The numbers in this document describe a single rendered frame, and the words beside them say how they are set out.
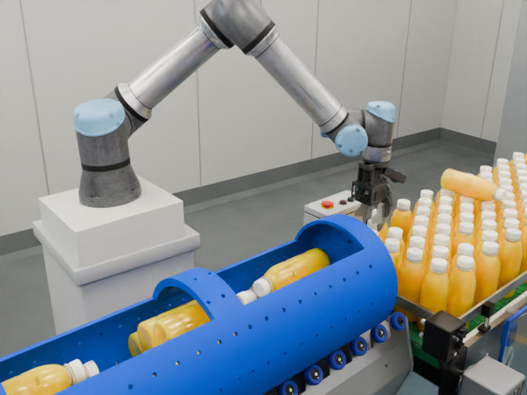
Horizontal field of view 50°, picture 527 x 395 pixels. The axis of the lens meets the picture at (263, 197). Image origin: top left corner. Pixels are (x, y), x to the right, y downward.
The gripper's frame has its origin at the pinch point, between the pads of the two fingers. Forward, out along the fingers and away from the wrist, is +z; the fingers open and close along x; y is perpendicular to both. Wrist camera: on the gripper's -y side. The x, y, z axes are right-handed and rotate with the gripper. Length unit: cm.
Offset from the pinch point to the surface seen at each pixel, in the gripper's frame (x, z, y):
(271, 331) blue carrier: 25, -6, 62
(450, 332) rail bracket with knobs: 36.7, 8.9, 16.9
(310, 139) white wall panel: -243, 76, -227
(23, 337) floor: -168, 110, 55
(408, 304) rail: 21.2, 12.0, 10.5
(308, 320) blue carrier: 26, -5, 53
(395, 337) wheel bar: 24.2, 16.2, 19.4
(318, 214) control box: -14.7, 0.1, 7.5
